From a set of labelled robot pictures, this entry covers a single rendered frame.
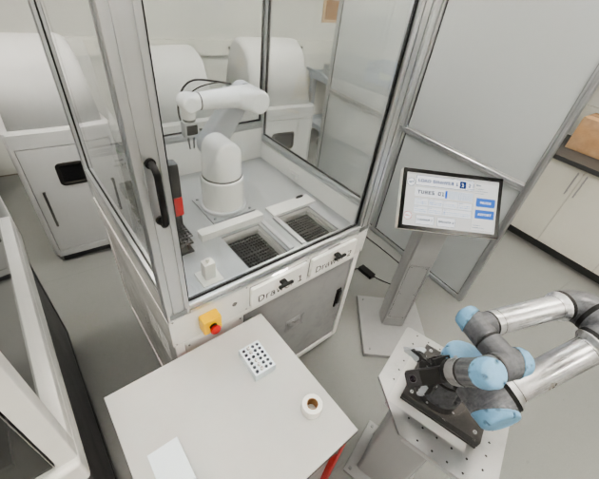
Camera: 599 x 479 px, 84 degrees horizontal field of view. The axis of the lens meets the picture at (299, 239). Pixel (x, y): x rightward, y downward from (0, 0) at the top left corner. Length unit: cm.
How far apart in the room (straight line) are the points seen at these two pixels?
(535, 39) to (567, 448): 226
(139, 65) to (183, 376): 99
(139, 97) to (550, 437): 259
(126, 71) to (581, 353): 135
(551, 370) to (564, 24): 174
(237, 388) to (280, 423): 19
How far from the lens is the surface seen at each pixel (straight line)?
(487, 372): 97
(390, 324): 251
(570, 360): 128
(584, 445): 276
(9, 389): 85
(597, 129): 395
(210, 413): 127
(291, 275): 143
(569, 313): 133
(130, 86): 81
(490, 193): 197
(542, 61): 242
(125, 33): 79
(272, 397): 129
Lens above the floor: 193
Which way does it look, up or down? 39 degrees down
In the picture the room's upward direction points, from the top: 8 degrees clockwise
